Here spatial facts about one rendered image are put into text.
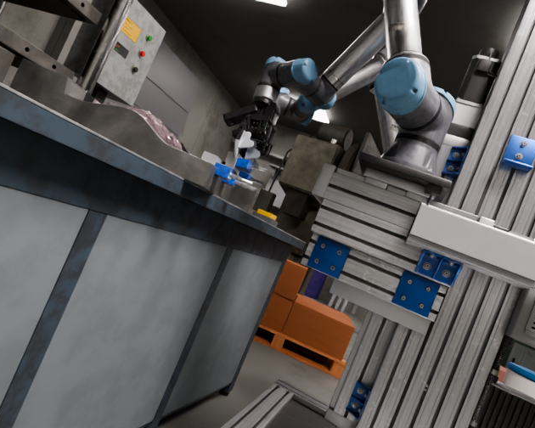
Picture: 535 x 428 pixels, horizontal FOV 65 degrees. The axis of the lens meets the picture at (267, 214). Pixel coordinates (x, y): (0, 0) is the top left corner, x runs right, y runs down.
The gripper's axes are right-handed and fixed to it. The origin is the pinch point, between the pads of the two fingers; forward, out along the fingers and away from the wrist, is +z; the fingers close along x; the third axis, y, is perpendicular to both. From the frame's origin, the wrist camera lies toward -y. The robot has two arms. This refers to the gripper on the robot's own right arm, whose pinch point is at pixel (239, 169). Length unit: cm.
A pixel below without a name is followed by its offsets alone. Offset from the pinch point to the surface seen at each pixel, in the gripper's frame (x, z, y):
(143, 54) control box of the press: 5, -35, -71
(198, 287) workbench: -26, 42, 16
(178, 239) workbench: -48, 29, 16
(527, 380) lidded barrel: 144, 37, 149
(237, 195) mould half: -23.0, 11.4, 14.4
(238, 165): -31.3, 3.2, 14.7
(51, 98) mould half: -76, 10, -12
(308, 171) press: 302, -65, -73
